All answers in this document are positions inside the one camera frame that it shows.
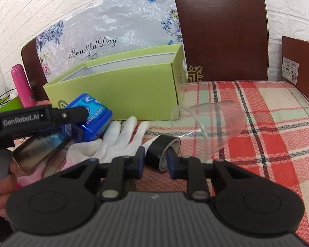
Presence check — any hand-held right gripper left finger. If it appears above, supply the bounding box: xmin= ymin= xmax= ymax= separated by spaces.
xmin=58 ymin=147 xmax=146 ymax=203

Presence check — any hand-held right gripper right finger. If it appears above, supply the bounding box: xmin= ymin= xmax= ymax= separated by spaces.
xmin=167 ymin=150 xmax=250 ymax=202

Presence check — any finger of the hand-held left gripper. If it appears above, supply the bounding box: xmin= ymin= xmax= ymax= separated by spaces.
xmin=53 ymin=106 xmax=92 ymax=125

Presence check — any black tape roll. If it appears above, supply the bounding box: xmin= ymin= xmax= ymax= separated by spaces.
xmin=145 ymin=134 xmax=181 ymax=173

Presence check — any blue packet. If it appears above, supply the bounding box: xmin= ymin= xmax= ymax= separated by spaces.
xmin=62 ymin=93 xmax=113 ymax=142

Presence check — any shiny silver packet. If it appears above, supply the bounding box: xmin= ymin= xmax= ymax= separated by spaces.
xmin=12 ymin=129 xmax=73 ymax=174

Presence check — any white glove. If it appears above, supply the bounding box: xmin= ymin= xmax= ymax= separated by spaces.
xmin=67 ymin=116 xmax=157 ymax=165

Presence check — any green cardboard box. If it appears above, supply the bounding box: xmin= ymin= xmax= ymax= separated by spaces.
xmin=43 ymin=44 xmax=188 ymax=121

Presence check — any pink cloth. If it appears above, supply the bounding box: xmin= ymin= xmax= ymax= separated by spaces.
xmin=15 ymin=160 xmax=75 ymax=189

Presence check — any clear plastic cup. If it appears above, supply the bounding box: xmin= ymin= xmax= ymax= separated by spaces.
xmin=171 ymin=101 xmax=248 ymax=160

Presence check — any person's left hand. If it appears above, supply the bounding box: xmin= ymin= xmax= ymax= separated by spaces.
xmin=0 ymin=160 xmax=19 ymax=220

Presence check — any green plastic container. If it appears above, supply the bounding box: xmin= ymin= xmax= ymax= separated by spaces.
xmin=0 ymin=95 xmax=23 ymax=112

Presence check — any pink bottle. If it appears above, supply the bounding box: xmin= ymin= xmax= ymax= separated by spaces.
xmin=11 ymin=64 xmax=37 ymax=108

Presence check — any plaid blanket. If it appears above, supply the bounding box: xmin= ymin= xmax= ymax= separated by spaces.
xmin=5 ymin=80 xmax=309 ymax=246

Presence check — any floral plastic bedding bag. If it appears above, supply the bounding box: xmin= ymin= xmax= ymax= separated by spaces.
xmin=36 ymin=0 xmax=183 ymax=83

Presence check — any brown wooden headboard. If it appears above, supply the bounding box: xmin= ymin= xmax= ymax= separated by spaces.
xmin=21 ymin=0 xmax=269 ymax=101

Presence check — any brown wooden board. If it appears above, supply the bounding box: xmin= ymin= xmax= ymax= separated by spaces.
xmin=281 ymin=36 xmax=309 ymax=93

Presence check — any black cable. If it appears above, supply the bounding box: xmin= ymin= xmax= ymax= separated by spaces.
xmin=0 ymin=89 xmax=17 ymax=108

